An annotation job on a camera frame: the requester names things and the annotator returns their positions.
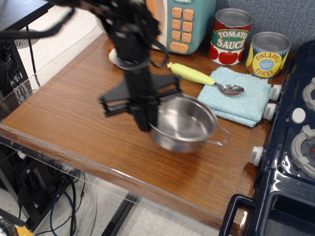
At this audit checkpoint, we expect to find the white stove knob middle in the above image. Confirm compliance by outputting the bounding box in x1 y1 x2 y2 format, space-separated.
263 103 277 121

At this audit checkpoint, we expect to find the white stove knob upper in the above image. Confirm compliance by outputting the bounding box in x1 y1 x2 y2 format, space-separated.
269 85 282 102

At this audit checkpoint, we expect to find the plush mushroom toy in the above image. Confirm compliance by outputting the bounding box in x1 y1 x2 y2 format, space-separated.
107 44 120 66

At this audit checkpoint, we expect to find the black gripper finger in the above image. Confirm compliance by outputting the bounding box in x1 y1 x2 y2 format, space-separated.
131 109 150 132
146 105 158 131

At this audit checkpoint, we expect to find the black cable under table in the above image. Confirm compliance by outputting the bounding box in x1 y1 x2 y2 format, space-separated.
34 172 86 236

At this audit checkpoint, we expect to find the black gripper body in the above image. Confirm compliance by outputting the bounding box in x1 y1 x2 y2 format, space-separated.
98 59 182 117

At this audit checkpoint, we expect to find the black desk at left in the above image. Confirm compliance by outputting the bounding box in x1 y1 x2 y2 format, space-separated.
0 0 62 40

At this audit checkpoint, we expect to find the pineapple slices can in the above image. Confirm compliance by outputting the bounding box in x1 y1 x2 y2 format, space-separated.
246 31 291 79

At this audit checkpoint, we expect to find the tomato sauce can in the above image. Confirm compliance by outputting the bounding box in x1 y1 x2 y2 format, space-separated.
209 8 253 66

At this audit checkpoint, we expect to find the dark blue toy stove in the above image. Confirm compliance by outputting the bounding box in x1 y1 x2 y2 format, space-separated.
220 41 315 236

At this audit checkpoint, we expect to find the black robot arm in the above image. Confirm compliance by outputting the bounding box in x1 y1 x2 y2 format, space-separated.
0 0 182 132

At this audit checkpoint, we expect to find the light blue folded cloth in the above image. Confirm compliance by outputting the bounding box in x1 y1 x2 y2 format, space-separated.
198 67 271 128

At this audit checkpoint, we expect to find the blue cable under table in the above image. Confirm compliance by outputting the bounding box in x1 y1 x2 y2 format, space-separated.
50 175 77 236

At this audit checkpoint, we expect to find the toy microwave teal cream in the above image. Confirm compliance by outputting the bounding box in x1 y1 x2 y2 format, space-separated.
96 0 216 61

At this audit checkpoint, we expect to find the spoon with green handle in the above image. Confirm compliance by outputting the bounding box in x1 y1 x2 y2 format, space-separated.
167 62 244 96

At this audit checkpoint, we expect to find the white stove knob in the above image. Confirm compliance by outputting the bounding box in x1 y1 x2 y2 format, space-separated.
250 147 264 167
263 103 277 121
269 85 282 102

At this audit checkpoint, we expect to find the stainless steel pot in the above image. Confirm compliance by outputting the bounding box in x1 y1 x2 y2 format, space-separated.
150 95 230 153

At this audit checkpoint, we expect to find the white stove knob lower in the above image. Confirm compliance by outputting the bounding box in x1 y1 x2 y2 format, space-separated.
250 147 264 167

